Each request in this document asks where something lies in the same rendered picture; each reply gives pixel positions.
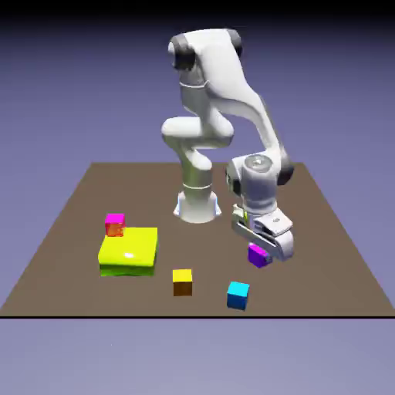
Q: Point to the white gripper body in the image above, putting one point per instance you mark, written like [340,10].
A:
[271,239]

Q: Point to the small purple cube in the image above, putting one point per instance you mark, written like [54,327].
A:
[256,256]

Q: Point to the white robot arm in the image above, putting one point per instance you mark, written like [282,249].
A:
[213,92]

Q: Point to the small cyan cube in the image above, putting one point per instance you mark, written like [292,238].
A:
[237,295]

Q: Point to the small yellow cube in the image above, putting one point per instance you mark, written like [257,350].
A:
[182,282]

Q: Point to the small magenta cube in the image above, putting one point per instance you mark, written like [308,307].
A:
[114,224]

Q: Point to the large yellow box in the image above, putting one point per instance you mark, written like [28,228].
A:
[129,250]

